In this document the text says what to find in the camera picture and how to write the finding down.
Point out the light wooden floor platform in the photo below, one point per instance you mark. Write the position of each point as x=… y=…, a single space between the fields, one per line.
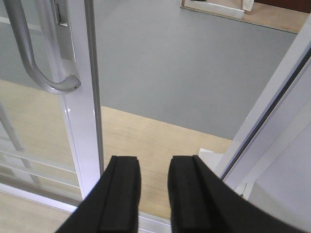
x=39 y=147

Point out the far white support frame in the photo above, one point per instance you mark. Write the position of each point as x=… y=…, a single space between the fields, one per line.
x=214 y=8

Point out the white door jamb frame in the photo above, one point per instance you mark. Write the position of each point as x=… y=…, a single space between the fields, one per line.
x=272 y=146

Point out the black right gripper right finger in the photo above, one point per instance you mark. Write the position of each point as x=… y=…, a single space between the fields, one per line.
x=201 y=203

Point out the far wooden platform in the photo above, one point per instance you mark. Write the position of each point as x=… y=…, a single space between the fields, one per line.
x=267 y=15

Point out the white framed sliding glass door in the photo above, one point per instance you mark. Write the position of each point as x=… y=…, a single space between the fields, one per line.
x=59 y=52

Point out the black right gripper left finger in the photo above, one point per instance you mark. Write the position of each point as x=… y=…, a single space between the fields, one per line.
x=112 y=205

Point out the silver door handle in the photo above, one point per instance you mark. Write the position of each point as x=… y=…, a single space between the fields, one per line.
x=21 y=32

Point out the silver lock plate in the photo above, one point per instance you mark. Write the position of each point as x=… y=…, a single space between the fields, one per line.
x=61 y=12

